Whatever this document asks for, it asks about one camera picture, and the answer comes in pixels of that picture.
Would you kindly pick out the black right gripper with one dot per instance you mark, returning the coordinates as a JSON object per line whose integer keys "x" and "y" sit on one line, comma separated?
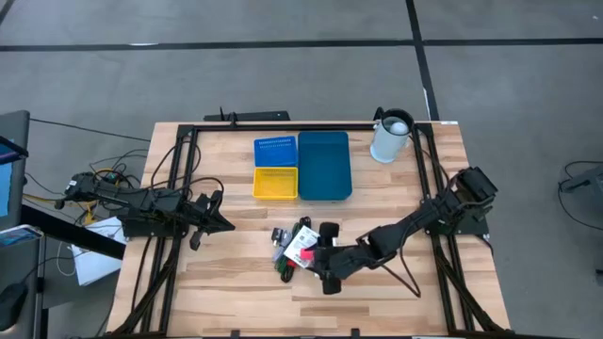
{"x": 341, "y": 261}

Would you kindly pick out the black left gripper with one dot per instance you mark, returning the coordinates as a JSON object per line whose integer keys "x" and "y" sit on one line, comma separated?
{"x": 200, "y": 212}

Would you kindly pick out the white card with printed labels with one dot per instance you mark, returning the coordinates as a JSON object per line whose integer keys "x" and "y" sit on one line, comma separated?
{"x": 299, "y": 245}

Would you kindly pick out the small silver black adapter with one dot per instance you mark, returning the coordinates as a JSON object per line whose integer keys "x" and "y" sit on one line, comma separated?
{"x": 281, "y": 237}

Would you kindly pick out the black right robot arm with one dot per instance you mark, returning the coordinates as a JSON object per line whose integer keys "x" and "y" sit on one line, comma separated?
{"x": 424, "y": 216}

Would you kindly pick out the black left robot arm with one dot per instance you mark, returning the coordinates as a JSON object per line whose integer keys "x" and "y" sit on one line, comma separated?
{"x": 151, "y": 202}

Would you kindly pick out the teal plastic bin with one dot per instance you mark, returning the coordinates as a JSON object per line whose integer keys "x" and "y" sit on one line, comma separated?
{"x": 325, "y": 165}

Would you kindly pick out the yellow perforated plastic basket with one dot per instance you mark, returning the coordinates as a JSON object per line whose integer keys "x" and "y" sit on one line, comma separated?
{"x": 275, "y": 183}

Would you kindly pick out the blue perforated plastic basket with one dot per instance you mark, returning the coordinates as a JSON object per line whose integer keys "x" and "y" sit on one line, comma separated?
{"x": 275, "y": 157}

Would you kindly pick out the black device behind table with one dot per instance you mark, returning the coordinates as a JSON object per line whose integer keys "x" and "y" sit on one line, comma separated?
{"x": 254, "y": 116}

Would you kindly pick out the white paper sheets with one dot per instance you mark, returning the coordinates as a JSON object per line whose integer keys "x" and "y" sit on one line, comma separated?
{"x": 96, "y": 263}

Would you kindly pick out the black desk edge bar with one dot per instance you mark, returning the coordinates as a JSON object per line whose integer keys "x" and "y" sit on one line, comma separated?
{"x": 70, "y": 230}

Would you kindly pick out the blue and white flat box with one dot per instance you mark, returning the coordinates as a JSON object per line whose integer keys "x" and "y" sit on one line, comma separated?
{"x": 19, "y": 235}

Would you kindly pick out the grey monitor with blue screen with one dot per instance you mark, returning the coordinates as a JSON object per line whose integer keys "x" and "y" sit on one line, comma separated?
{"x": 14, "y": 141}

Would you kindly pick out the black computer mouse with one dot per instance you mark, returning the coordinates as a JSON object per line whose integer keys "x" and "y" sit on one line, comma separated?
{"x": 11, "y": 303}

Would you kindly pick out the black aluminium table frame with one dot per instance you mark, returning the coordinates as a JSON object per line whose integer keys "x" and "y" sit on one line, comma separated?
{"x": 282, "y": 127}

